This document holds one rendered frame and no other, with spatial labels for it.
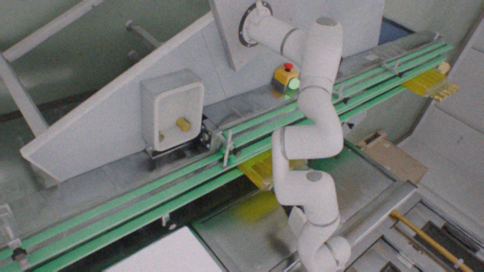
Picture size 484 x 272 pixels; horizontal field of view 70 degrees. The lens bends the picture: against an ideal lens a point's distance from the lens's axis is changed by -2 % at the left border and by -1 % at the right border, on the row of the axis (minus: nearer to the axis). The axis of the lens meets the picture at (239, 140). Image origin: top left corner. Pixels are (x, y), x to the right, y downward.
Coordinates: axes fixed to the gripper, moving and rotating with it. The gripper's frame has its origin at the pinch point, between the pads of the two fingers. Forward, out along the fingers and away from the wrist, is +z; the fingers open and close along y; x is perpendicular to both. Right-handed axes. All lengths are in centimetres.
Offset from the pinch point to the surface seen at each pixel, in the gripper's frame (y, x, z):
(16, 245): 17, 77, -1
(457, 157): -312, -556, 163
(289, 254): -12.6, 3.5, -12.9
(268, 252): -12.6, 9.9, -9.6
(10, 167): -14, 86, 58
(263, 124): 12.9, -1.7, 25.7
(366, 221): -13.6, -33.2, -11.3
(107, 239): -2, 58, 7
